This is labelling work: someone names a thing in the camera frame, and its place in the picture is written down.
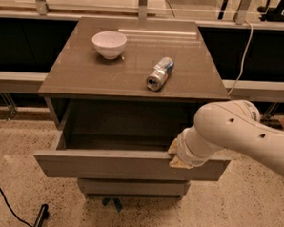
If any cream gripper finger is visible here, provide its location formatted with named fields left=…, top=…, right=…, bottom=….
left=169, top=155, right=193, bottom=170
left=168, top=139, right=177, bottom=155

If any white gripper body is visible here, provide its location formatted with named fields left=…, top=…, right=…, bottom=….
left=176, top=127, right=221, bottom=168

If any grey top drawer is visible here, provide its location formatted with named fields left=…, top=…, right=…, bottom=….
left=34, top=99, right=229, bottom=181

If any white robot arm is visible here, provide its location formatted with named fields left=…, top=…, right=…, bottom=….
left=168, top=100, right=284, bottom=176

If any grey drawer cabinet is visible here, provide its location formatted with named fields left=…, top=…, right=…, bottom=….
left=35, top=12, right=234, bottom=139

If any blue tape on floor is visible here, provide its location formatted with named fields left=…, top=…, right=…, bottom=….
left=102, top=197, right=123, bottom=213

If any crushed silver blue can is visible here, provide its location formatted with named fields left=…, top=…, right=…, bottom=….
left=147, top=56, right=174, bottom=92

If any white ceramic bowl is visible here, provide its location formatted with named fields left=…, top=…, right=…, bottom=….
left=91, top=31, right=127, bottom=59

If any black plug on floor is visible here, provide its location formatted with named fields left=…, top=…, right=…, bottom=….
left=34, top=204, right=49, bottom=227

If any white cable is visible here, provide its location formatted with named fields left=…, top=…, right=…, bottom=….
left=227, top=18, right=254, bottom=97

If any metal railing frame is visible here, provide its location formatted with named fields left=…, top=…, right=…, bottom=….
left=0, top=0, right=284, bottom=109

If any black floor cable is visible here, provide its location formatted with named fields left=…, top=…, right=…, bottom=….
left=0, top=173, right=41, bottom=227

